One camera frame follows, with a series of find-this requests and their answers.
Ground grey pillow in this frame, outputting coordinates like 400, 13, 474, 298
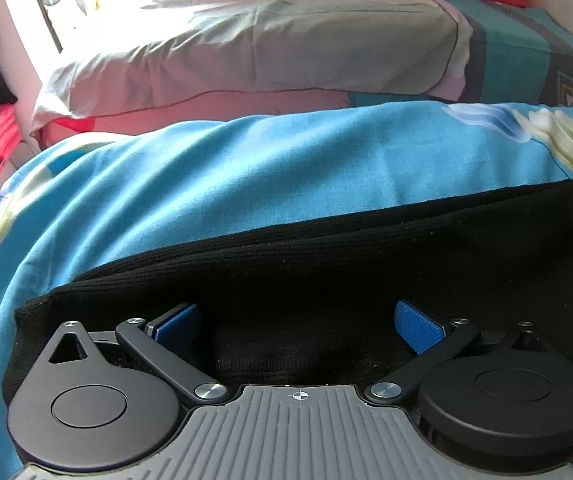
29, 0, 472, 136

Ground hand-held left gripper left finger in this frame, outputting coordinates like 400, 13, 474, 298
44, 302, 230, 403

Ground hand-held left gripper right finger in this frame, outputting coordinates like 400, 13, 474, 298
363, 300, 547, 406

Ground black pants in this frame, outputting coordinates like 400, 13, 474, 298
14, 170, 573, 401

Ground teal striped pillow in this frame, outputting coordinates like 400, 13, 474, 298
351, 0, 573, 108

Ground blue floral bed sheet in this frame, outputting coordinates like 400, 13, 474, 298
0, 101, 573, 480

